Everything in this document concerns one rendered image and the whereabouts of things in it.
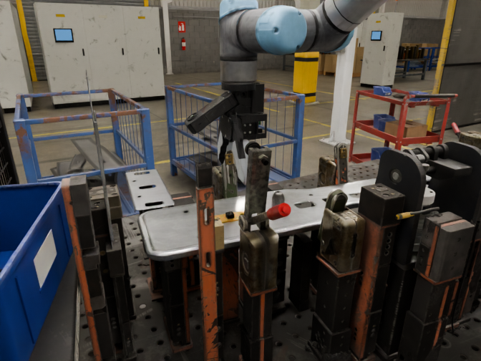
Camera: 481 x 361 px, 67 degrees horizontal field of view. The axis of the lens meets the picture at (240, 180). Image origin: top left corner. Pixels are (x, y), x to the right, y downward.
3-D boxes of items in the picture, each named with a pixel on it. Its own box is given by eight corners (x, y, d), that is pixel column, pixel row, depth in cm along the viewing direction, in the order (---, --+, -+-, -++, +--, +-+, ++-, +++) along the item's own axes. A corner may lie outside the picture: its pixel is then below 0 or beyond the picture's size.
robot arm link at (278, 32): (325, 6, 62) (283, 9, 70) (274, 2, 56) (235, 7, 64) (321, 54, 65) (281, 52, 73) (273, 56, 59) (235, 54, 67)
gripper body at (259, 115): (266, 141, 78) (268, 83, 73) (229, 145, 75) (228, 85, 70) (253, 133, 84) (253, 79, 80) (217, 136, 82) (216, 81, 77)
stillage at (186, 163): (170, 174, 396) (164, 85, 361) (233, 162, 435) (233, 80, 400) (224, 218, 301) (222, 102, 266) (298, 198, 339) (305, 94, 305)
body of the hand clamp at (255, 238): (261, 352, 86) (265, 220, 74) (274, 374, 81) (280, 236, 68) (238, 359, 84) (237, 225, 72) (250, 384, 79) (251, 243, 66)
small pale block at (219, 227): (222, 356, 85) (218, 217, 72) (227, 367, 82) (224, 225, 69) (207, 360, 84) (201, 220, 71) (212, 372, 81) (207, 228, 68)
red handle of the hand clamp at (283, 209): (260, 213, 73) (295, 200, 58) (263, 224, 73) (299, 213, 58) (241, 217, 72) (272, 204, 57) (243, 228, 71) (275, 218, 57)
